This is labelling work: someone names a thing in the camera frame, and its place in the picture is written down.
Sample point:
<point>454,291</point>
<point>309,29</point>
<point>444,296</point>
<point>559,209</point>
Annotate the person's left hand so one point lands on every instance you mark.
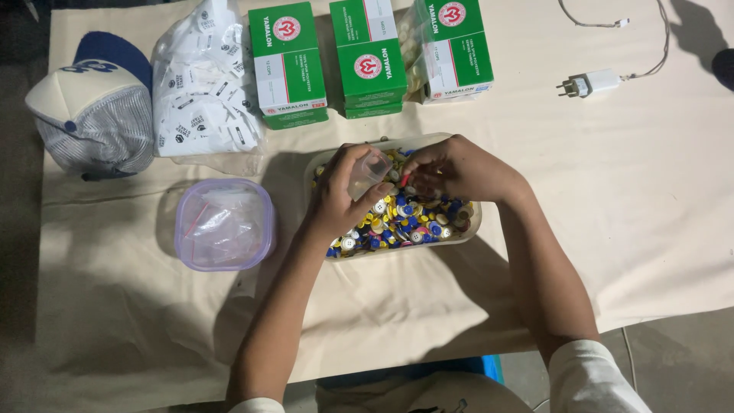
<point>330,198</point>

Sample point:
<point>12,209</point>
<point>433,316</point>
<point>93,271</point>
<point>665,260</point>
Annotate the person's right hand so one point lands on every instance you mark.
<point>470,172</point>

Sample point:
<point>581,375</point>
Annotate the person's right fingers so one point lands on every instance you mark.
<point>427,166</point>

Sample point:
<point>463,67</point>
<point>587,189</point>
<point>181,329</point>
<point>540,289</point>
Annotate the small clear zip bag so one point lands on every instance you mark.
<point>370,172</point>

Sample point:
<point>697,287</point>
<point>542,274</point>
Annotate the pile of colourful buttons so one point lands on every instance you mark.
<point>413,221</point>

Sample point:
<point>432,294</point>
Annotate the white plastic tray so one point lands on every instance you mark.
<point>459,236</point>

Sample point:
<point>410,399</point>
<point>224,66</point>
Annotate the green and white thread box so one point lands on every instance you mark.
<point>464,51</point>
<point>367,51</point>
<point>286,57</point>
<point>373,110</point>
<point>295,119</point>

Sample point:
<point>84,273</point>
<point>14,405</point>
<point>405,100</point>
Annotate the clear bag of cream buttons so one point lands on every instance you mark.
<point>411,57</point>

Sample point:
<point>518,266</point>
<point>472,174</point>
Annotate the beige table cloth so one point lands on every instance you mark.
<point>573,183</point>

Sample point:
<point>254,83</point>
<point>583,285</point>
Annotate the white charger plug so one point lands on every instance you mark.
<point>596,81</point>

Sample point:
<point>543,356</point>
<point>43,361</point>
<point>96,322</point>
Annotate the blue seat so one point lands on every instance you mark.
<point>447,366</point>

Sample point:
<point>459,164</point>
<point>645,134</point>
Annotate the clear container with purple rim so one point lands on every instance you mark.
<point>225,225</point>

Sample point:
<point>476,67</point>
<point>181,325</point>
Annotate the clear bag of white labels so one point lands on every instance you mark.
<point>203,86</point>

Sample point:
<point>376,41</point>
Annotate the dark round object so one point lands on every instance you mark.
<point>725,69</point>

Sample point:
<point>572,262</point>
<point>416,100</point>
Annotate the white and blue mesh cap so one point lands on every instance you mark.
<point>94,114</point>

